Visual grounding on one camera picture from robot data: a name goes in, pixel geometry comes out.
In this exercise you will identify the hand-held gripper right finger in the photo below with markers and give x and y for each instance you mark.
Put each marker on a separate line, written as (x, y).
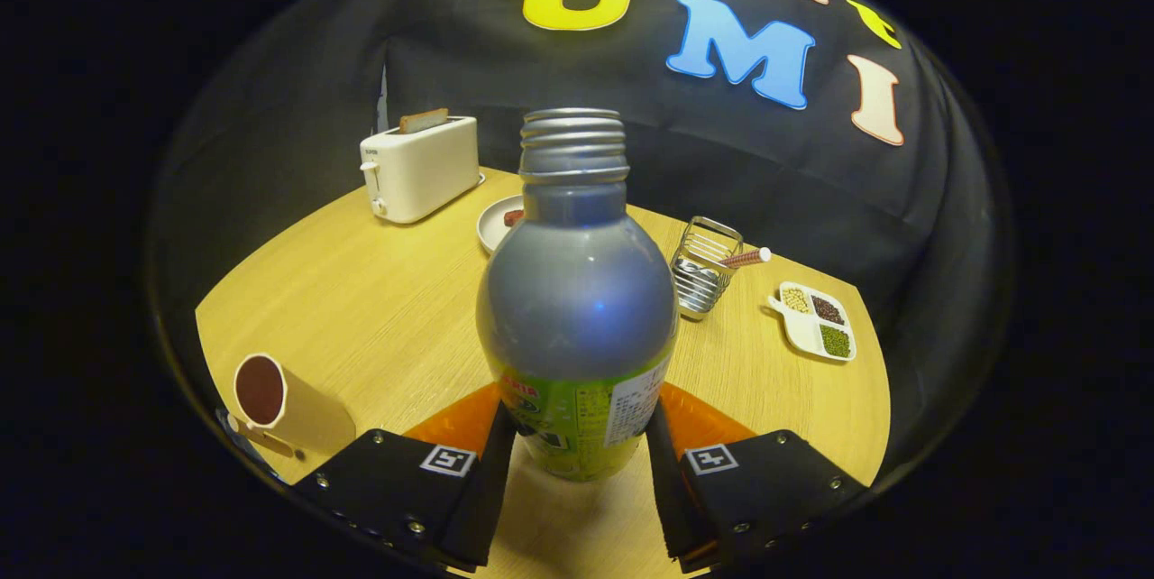
(664, 493)

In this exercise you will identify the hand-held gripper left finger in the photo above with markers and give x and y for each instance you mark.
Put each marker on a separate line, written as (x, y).
(492, 493)

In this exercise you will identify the silver juice bottle green label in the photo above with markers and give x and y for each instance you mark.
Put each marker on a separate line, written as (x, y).
(577, 308)

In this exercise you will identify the wooden table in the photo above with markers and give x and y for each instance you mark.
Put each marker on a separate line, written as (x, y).
(388, 326)

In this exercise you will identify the white divided bean dish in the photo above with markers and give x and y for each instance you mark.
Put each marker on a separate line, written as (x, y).
(811, 322)

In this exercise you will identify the red and white stick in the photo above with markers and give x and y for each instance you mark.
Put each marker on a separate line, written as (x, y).
(748, 258)

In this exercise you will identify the white oval plate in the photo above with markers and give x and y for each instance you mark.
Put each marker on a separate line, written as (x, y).
(492, 232)

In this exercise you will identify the brown meat strips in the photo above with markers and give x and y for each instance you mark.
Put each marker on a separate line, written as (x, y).
(514, 217)

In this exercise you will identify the white toaster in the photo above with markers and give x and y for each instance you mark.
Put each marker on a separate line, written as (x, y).
(424, 169)

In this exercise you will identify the toast slice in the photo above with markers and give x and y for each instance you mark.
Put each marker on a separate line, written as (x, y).
(424, 120)

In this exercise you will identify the black backdrop cloth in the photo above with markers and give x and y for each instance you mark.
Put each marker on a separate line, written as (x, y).
(505, 65)

